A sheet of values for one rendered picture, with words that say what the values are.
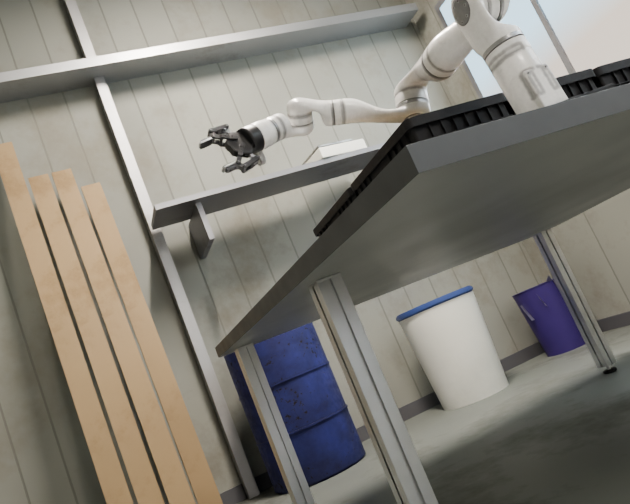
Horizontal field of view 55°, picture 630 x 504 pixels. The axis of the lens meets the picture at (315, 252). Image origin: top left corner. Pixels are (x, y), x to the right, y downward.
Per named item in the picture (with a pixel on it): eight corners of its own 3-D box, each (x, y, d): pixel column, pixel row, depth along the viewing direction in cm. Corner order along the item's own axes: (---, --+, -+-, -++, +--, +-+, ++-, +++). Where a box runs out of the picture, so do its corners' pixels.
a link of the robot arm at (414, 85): (417, 90, 176) (455, 40, 152) (423, 120, 174) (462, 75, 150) (387, 90, 174) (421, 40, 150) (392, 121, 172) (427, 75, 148)
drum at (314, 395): (349, 451, 341) (297, 324, 354) (381, 452, 294) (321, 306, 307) (266, 491, 323) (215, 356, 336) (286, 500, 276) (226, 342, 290)
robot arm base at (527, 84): (576, 99, 122) (533, 29, 125) (541, 113, 119) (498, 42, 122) (550, 121, 130) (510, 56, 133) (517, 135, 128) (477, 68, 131)
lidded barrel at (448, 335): (481, 386, 377) (441, 298, 387) (533, 375, 335) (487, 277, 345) (421, 416, 355) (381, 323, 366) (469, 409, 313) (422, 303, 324)
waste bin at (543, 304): (612, 333, 369) (576, 262, 378) (570, 353, 356) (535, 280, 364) (569, 343, 404) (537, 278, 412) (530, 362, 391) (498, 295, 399)
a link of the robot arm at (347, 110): (335, 135, 173) (331, 108, 175) (428, 124, 173) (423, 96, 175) (336, 122, 164) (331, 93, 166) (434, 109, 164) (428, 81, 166)
